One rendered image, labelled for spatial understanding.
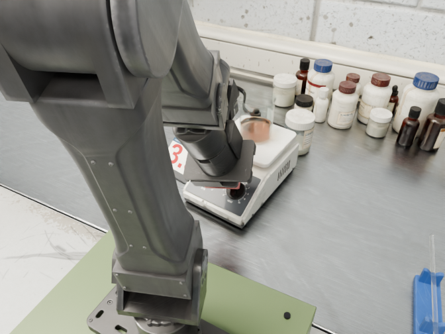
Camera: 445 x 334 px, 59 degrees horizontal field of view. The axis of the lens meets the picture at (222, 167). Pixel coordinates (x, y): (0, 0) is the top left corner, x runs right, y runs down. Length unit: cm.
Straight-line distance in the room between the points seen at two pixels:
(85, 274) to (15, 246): 19
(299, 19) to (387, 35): 22
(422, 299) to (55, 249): 55
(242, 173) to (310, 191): 23
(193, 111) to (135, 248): 15
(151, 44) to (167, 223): 16
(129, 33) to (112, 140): 7
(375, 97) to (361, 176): 21
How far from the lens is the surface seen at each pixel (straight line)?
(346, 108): 91
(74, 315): 54
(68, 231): 71
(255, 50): 109
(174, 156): 79
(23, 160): 90
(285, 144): 71
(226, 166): 54
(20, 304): 65
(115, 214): 28
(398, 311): 62
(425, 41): 104
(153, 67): 18
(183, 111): 40
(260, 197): 67
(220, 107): 42
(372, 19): 103
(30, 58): 20
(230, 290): 52
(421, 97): 92
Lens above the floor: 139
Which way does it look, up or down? 39 degrees down
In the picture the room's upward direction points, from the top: straight up
